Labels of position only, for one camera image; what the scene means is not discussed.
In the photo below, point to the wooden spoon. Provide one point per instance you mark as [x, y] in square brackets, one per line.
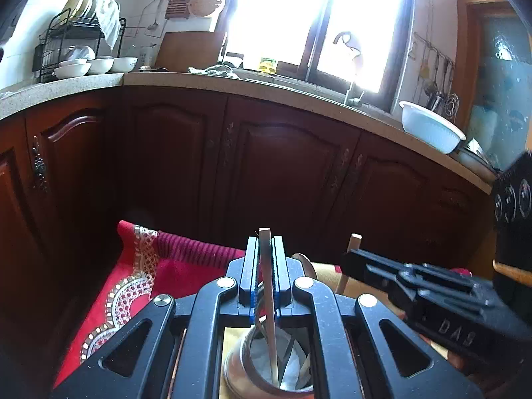
[306, 264]

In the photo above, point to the white plastic colander basin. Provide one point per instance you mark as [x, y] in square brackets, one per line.
[432, 126]

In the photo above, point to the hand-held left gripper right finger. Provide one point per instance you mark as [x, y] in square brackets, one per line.
[277, 282]

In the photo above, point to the metal faucet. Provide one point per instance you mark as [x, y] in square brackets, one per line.
[353, 54]

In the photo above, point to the yellow sponge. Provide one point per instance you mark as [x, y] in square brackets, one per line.
[267, 65]

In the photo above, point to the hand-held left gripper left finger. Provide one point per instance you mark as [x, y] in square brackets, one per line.
[254, 282]

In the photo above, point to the steel pot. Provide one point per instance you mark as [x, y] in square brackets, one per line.
[478, 160]

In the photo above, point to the crumpled dishcloth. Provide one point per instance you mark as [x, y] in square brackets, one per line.
[216, 70]

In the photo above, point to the white bowl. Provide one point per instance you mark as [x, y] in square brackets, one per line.
[125, 64]
[71, 70]
[100, 65]

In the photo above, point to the white cloth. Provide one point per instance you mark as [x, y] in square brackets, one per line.
[109, 16]

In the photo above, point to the window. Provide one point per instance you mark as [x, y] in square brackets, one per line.
[282, 16]

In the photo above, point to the dark wooden cabinet door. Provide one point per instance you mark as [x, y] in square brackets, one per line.
[395, 199]
[174, 153]
[291, 166]
[70, 183]
[461, 216]

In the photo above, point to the wooden wall chopstick holder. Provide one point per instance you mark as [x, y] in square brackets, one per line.
[177, 10]

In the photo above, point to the printed fleece blanket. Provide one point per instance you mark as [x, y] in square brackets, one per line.
[326, 270]

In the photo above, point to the hanging metal skimmer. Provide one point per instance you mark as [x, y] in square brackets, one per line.
[151, 25]

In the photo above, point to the wooden door with glass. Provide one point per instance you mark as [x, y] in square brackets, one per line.
[498, 70]

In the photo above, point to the stainless steel utensil holder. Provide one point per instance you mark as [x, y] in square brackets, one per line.
[249, 365]

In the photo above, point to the red embroidered tablecloth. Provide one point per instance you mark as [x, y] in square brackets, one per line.
[124, 282]

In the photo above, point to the white slotted container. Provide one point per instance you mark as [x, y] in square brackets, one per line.
[147, 57]

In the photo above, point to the cream plate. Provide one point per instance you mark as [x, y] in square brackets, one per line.
[87, 4]
[72, 4]

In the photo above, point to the metal whisk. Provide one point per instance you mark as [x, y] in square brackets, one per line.
[452, 106]

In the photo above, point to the round wooden board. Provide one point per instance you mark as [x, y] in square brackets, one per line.
[206, 2]

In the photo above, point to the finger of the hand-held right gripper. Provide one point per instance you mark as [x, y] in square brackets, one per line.
[374, 280]
[390, 265]

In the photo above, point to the wooden cutting board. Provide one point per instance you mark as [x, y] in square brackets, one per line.
[189, 52]

